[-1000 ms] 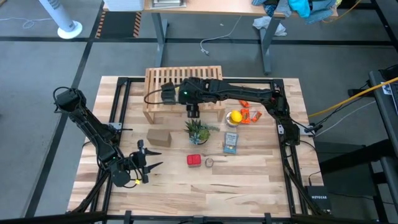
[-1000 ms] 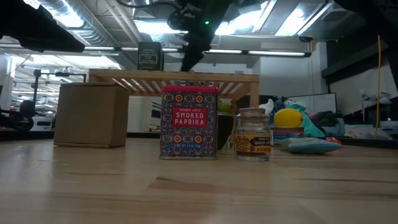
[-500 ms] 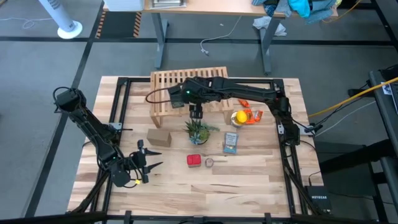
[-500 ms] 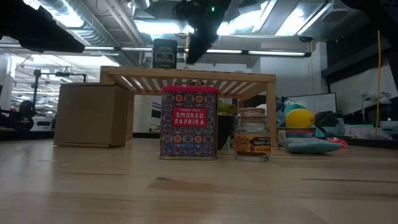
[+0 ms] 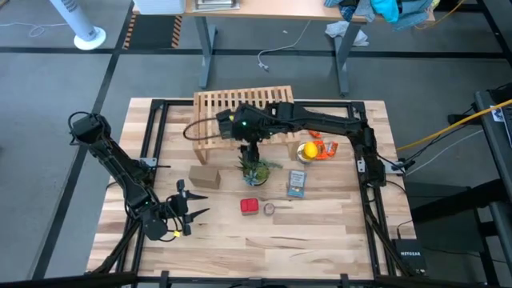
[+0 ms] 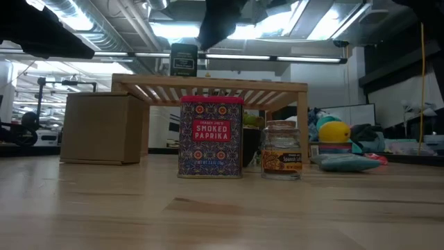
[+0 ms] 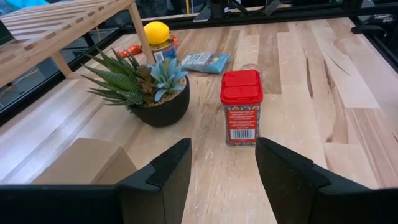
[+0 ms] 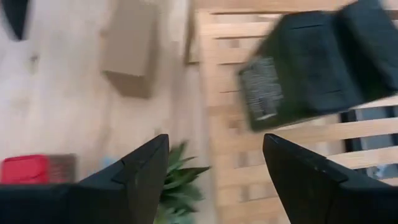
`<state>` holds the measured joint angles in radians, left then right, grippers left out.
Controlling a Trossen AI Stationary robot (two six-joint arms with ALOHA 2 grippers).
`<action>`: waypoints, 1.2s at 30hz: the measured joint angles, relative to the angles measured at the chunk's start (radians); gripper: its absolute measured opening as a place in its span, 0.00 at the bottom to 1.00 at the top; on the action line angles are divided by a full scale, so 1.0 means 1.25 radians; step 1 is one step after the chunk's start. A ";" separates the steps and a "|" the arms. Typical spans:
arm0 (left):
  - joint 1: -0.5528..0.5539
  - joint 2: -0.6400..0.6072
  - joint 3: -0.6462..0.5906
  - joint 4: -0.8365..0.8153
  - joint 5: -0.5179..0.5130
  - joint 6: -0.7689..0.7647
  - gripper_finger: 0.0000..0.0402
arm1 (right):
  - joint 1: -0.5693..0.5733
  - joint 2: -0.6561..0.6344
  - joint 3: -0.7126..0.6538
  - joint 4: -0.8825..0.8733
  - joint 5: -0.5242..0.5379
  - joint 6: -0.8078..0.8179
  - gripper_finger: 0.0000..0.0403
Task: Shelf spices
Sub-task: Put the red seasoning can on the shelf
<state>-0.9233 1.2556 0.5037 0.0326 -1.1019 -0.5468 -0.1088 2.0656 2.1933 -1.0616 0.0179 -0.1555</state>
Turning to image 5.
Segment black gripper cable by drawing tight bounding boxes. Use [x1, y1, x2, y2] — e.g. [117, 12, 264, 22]
[158, 218, 189, 243]
[182, 118, 221, 142]

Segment thick yellow cable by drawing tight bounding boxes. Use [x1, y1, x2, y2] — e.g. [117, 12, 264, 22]
[395, 98, 512, 152]

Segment wooden desk with grey legs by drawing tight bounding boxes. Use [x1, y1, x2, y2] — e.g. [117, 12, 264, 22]
[131, 0, 436, 97]

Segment red-lid smoked paprika tin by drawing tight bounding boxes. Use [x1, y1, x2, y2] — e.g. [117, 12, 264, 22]
[239, 197, 260, 217]

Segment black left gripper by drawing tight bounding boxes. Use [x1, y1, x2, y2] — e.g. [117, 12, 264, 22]
[159, 178, 211, 237]

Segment succulents in black pot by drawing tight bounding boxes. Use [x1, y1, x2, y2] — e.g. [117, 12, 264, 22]
[236, 154, 283, 187]

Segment white floor cable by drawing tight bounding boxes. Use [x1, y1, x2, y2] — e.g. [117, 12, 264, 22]
[257, 18, 312, 73]

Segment wooden slatted shelf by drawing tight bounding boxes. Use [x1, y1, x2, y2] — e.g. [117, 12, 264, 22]
[191, 85, 302, 166]

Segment stack of books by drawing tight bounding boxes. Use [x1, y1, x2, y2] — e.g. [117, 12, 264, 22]
[193, 0, 241, 13]

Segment brown cardboard box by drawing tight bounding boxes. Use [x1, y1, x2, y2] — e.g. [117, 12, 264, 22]
[188, 165, 222, 190]

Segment thin yellow cable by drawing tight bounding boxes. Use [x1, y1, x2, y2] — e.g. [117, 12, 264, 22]
[414, 0, 467, 32]

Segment turquoise cloth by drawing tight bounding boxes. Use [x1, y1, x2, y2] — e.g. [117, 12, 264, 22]
[370, 0, 400, 24]

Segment black Netgear router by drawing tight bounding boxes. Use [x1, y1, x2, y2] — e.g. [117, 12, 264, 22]
[390, 238, 428, 277]

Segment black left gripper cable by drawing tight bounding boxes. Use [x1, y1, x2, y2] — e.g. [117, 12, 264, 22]
[158, 218, 189, 243]

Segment blue snack packet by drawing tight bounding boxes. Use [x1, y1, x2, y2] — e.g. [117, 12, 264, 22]
[286, 169, 308, 199]

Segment black aluminium rig frame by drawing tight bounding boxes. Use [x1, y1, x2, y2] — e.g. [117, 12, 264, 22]
[86, 98, 421, 288]

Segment thin white cord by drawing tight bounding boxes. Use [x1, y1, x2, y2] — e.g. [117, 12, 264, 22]
[0, 22, 69, 38]

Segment white printed paper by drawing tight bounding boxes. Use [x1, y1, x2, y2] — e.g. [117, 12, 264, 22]
[489, 104, 506, 123]

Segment grey cable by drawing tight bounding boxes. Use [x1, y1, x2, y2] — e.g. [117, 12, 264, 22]
[403, 128, 485, 177]

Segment black hazard-striped mat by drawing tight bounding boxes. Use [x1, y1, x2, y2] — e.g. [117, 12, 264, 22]
[122, 14, 184, 50]

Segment blue denim cloth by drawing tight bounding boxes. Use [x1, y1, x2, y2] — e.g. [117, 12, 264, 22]
[322, 0, 435, 32]

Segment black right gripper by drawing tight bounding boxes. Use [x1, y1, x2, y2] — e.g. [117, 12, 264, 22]
[215, 102, 277, 163]

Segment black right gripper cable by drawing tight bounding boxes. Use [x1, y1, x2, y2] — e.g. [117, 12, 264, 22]
[182, 118, 221, 142]

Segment white cloth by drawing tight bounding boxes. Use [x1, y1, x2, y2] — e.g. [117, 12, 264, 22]
[324, 20, 370, 47]

